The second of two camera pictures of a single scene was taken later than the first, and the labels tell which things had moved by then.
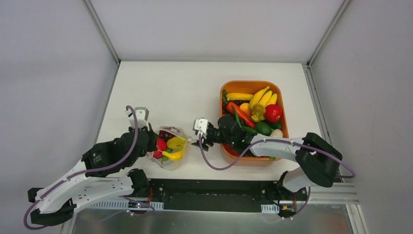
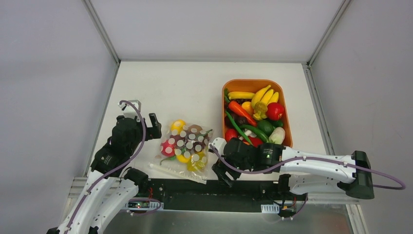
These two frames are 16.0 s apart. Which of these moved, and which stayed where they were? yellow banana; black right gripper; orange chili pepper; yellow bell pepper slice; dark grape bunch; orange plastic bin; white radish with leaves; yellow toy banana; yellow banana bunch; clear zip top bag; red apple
Moved: dark grape bunch; clear zip top bag; red apple; black right gripper; yellow bell pepper slice; yellow toy banana
Stayed: orange plastic bin; yellow banana bunch; yellow banana; orange chili pepper; white radish with leaves
